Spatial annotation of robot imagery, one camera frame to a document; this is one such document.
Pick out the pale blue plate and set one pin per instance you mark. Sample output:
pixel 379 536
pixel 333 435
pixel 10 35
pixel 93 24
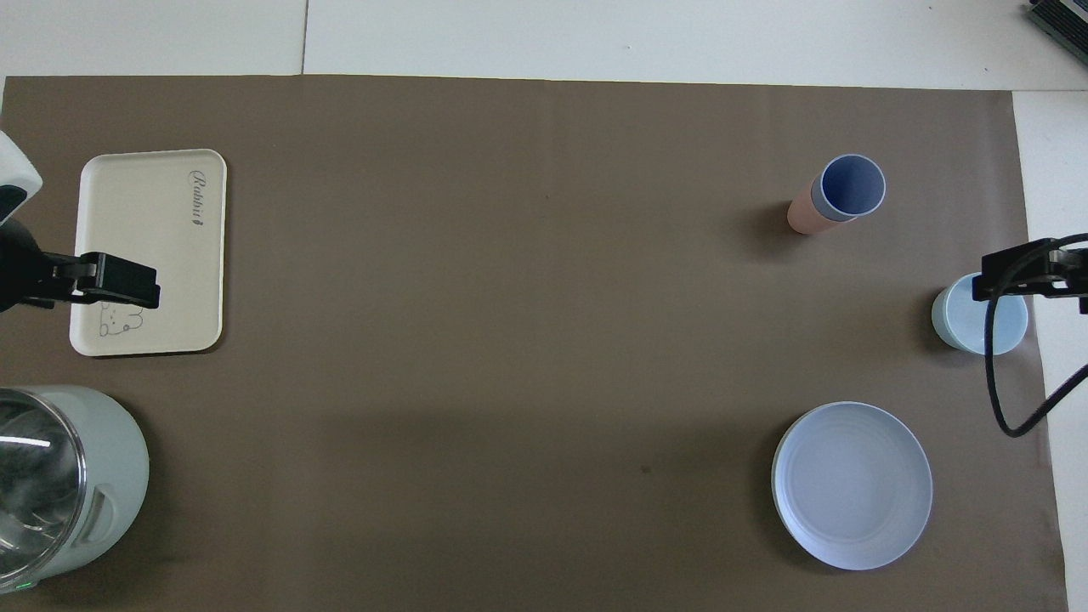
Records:
pixel 850 484

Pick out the light blue bowl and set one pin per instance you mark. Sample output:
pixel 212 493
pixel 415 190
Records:
pixel 960 327

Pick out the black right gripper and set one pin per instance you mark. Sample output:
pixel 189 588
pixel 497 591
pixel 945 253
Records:
pixel 1084 304

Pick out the glass pot lid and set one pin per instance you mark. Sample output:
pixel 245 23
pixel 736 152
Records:
pixel 38 484

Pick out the brown paper table mat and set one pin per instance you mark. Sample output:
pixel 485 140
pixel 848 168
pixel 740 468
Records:
pixel 510 340

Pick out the cream tray with rabbit print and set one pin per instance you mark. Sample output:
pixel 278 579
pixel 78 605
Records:
pixel 144 229

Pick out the dark grey ribbed device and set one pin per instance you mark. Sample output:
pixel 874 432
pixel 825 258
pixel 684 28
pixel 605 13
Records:
pixel 1062 21

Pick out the blue ribbed cup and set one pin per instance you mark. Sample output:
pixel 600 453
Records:
pixel 850 187

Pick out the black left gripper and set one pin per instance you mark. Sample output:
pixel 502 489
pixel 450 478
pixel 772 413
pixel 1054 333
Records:
pixel 19 268

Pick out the pale green electric pot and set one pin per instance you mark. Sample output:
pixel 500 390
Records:
pixel 115 476

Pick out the pink cup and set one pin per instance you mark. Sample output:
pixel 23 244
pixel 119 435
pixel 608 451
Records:
pixel 803 217

